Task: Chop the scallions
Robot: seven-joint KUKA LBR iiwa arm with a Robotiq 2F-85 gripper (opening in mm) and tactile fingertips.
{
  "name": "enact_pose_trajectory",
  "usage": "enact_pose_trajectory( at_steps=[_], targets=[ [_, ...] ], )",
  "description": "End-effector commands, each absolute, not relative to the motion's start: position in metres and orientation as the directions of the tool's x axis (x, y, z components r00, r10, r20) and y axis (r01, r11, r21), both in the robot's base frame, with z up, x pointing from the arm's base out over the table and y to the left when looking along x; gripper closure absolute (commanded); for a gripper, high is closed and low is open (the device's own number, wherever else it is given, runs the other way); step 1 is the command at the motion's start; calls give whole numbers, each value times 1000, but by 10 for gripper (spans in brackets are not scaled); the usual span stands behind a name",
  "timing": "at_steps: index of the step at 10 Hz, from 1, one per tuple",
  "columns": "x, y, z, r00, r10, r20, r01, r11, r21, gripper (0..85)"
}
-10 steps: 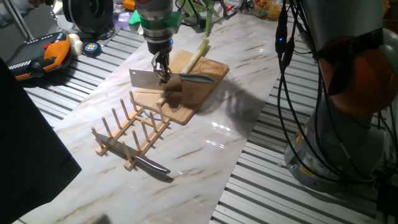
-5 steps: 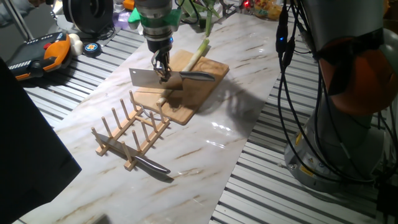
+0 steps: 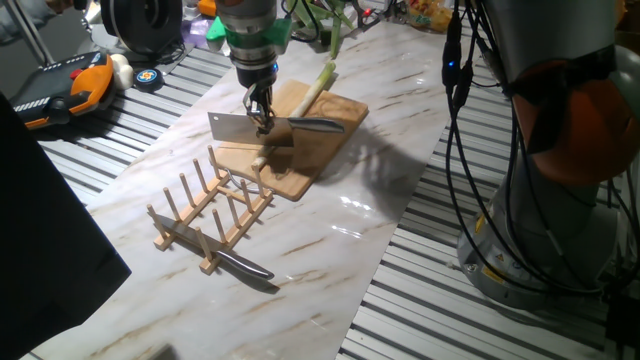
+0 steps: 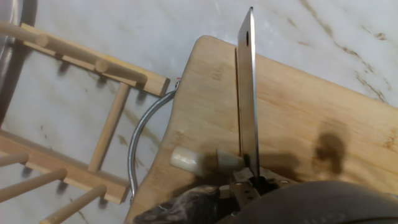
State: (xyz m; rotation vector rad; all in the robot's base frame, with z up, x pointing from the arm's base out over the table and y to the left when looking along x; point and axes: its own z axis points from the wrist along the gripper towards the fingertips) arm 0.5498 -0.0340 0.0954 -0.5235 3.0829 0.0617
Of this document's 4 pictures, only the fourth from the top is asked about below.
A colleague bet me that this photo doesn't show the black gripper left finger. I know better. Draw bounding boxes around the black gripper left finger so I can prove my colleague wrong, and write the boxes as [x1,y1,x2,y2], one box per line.
[229,167,261,203]

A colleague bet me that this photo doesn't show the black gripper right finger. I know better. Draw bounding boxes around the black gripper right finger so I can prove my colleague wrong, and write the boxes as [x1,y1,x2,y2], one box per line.
[259,169,290,189]

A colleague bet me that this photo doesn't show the steel cleaver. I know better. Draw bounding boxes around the steel cleaver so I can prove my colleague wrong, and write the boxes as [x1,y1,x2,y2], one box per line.
[236,6,261,178]

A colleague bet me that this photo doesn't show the cut white scallion piece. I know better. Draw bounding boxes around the cut white scallion piece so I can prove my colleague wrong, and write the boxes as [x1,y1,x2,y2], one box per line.
[169,146,215,177]

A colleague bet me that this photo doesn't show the wooden cutting board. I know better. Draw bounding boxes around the wooden cutting board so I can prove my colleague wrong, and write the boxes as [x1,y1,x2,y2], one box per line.
[124,34,398,224]

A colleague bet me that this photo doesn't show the white marble pattern mat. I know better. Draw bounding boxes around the white marble pattern mat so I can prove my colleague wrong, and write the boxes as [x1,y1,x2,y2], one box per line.
[0,0,398,224]

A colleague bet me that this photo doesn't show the wooden peg knife rack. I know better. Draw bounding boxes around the wooden peg knife rack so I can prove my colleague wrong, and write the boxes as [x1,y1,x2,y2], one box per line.
[0,20,171,224]

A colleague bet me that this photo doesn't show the pointed steel kitchen knife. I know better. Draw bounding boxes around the pointed steel kitchen knife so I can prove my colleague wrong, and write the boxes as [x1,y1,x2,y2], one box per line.
[0,0,24,78]

